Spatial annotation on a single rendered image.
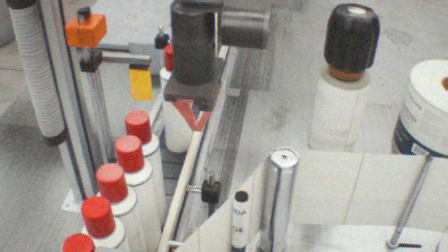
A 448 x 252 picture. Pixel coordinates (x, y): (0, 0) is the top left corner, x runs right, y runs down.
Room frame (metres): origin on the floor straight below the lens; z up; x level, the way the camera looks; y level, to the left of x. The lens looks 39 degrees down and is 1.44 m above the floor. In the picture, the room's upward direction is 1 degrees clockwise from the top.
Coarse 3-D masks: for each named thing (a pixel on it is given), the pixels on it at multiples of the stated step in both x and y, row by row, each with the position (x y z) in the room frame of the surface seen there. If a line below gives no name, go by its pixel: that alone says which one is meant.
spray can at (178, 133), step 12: (168, 48) 0.64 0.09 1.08; (168, 60) 0.63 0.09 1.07; (168, 72) 0.63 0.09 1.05; (168, 108) 0.62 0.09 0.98; (168, 120) 0.62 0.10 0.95; (180, 120) 0.62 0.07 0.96; (168, 132) 0.62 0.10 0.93; (180, 132) 0.62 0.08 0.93; (192, 132) 0.63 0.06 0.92; (168, 144) 0.62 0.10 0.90; (180, 144) 0.62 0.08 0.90
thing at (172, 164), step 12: (228, 48) 1.01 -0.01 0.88; (192, 108) 0.76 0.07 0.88; (204, 132) 0.68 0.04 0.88; (168, 156) 0.61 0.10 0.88; (180, 156) 0.61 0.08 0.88; (168, 168) 0.58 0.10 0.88; (180, 168) 0.58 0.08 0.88; (192, 168) 0.58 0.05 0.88; (168, 180) 0.55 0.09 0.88; (168, 192) 0.52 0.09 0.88; (168, 204) 0.49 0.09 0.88; (180, 216) 0.47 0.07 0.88
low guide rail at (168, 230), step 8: (224, 48) 0.95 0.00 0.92; (224, 56) 0.93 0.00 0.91; (200, 112) 0.70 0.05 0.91; (200, 136) 0.64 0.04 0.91; (192, 144) 0.60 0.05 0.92; (192, 152) 0.58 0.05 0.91; (192, 160) 0.57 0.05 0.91; (184, 168) 0.54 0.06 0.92; (184, 176) 0.52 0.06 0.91; (184, 184) 0.51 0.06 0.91; (176, 192) 0.49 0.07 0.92; (184, 192) 0.50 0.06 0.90; (176, 200) 0.47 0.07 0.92; (176, 208) 0.45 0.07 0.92; (168, 216) 0.44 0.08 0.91; (176, 216) 0.44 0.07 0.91; (168, 224) 0.42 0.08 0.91; (168, 232) 0.41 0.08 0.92; (160, 240) 0.39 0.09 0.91; (168, 240) 0.39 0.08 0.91; (160, 248) 0.38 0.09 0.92; (168, 248) 0.39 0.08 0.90
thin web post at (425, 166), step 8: (424, 160) 0.41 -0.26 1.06; (424, 168) 0.40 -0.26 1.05; (424, 176) 0.40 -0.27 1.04; (416, 184) 0.40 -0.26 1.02; (416, 192) 0.40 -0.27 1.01; (408, 200) 0.41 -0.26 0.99; (408, 208) 0.40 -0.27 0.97; (408, 216) 0.40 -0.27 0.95; (400, 224) 0.40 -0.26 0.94; (400, 232) 0.40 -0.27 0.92; (392, 240) 0.40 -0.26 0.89; (392, 248) 0.40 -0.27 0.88
